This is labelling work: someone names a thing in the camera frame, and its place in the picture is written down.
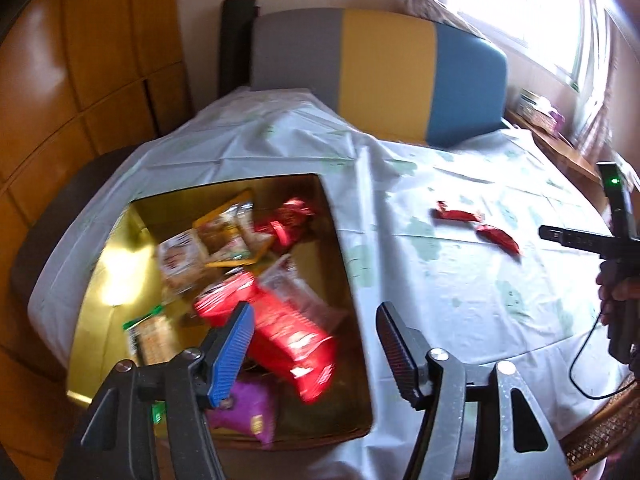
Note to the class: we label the dark brown gold snack packet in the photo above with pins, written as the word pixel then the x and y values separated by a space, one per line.
pixel 210 217

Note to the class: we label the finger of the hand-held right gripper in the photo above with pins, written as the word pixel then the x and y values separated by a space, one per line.
pixel 570 237

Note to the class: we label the wooden side table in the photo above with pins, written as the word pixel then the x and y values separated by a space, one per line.
pixel 560 150

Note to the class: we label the long white snack packet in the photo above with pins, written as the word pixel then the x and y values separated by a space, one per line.
pixel 300 285

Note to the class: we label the clear cereal bar packet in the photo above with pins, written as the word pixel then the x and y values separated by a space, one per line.
pixel 152 335

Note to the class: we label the red gift box gold interior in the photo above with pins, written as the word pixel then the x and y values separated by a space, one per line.
pixel 320 260

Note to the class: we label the small white green snack packet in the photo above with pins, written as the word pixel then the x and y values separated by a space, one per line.
pixel 159 412

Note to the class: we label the purple snack packet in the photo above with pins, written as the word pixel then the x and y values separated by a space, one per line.
pixel 245 405

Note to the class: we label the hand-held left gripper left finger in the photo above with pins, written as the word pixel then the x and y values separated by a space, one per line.
pixel 232 355

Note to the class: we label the window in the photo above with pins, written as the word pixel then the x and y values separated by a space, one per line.
pixel 525 10

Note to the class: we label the pale green printed tablecloth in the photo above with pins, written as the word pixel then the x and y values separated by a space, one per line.
pixel 425 285

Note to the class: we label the purple small packet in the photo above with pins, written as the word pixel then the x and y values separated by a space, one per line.
pixel 557 121

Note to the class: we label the wicker chair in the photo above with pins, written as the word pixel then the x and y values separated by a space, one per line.
pixel 600 435

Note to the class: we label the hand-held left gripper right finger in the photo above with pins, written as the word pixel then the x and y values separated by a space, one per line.
pixel 400 355

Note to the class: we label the small red snack packet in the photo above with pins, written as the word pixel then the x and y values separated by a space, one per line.
pixel 457 214
pixel 500 240

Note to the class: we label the shiny red snack packet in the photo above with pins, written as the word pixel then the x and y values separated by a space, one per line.
pixel 285 220

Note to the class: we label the large red snack packet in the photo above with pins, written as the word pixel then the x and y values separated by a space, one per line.
pixel 290 345
pixel 220 300

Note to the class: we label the grey yellow blue sofa back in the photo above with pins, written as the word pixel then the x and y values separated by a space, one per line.
pixel 385 70

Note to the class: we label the beige cookie packet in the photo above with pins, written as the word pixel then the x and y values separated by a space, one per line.
pixel 180 260

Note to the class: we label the wooden wardrobe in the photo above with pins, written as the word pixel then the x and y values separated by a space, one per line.
pixel 100 35

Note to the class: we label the person's right hand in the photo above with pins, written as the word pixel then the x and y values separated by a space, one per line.
pixel 609 287

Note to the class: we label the golden clear snack packet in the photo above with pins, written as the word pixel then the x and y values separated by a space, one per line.
pixel 235 240

